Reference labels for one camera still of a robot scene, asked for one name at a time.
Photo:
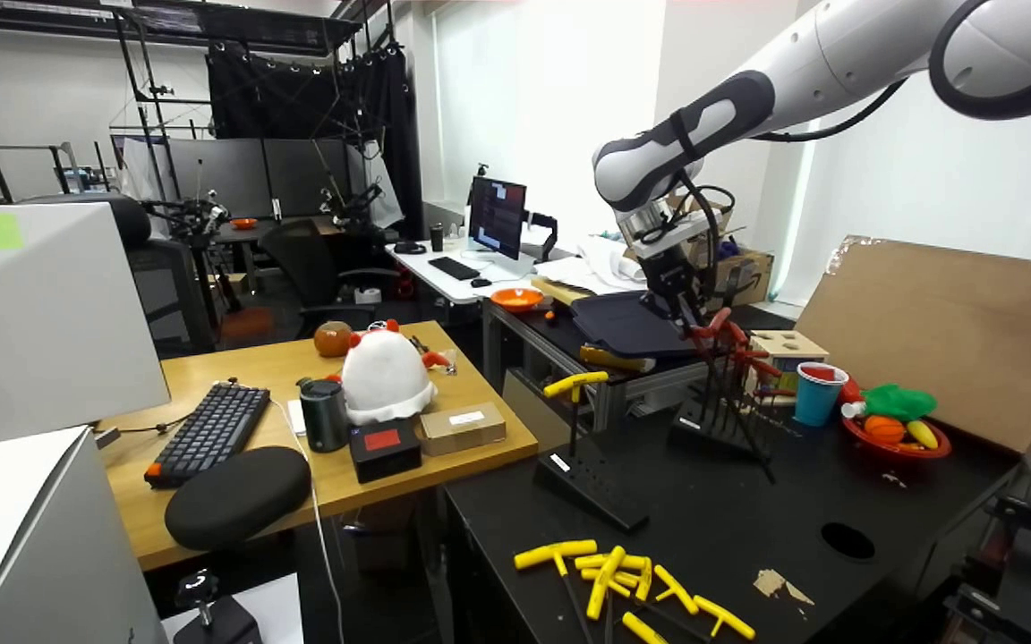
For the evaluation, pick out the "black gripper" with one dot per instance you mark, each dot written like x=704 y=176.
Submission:
x=674 y=271

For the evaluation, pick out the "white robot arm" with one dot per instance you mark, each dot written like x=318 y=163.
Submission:
x=825 y=60

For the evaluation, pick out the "black wedge wrench holder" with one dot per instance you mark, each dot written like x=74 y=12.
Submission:
x=587 y=489
x=717 y=438

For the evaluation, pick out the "brown cardboard box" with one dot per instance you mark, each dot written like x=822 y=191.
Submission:
x=747 y=274

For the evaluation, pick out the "dark storage bin lid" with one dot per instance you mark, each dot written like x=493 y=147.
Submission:
x=633 y=322

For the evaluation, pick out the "white shape sorter box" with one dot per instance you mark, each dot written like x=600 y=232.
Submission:
x=788 y=344

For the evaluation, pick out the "white desk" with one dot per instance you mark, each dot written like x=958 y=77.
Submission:
x=572 y=276

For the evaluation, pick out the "black headphone stand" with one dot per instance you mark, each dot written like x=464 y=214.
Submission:
x=541 y=234

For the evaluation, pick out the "green and white toy vegetable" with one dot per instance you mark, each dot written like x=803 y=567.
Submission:
x=898 y=401

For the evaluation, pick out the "red plastic bowl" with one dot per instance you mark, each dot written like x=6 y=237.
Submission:
x=898 y=454

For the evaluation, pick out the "small black keyboard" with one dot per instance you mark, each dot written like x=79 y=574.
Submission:
x=452 y=271

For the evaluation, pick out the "yellow toy banana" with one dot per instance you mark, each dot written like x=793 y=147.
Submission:
x=926 y=433

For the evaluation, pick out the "tan cardboard box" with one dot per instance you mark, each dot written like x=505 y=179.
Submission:
x=464 y=424

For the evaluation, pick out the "brown cardboard sheet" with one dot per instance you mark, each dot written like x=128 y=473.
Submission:
x=969 y=344

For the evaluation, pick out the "torn paper scrap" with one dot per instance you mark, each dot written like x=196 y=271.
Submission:
x=779 y=586

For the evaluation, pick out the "white hard hat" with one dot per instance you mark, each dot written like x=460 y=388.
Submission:
x=387 y=376

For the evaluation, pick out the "black box with red label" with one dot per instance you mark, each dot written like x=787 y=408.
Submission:
x=386 y=454

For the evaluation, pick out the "black office chair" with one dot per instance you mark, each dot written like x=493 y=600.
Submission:
x=325 y=271
x=162 y=279

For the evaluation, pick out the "black mug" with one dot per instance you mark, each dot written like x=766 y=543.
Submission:
x=325 y=414

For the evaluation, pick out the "black curtain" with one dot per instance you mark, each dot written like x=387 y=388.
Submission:
x=307 y=121

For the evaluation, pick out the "light wooden desk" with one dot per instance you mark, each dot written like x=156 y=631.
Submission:
x=252 y=364

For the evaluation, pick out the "black computer keyboard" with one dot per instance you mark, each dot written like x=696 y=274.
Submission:
x=213 y=432

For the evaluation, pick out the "black tripod knob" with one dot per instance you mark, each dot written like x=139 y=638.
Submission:
x=213 y=609

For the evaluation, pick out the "white computer monitor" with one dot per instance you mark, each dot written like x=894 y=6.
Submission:
x=53 y=322

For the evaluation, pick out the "white box appliance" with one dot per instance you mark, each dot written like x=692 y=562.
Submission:
x=38 y=549

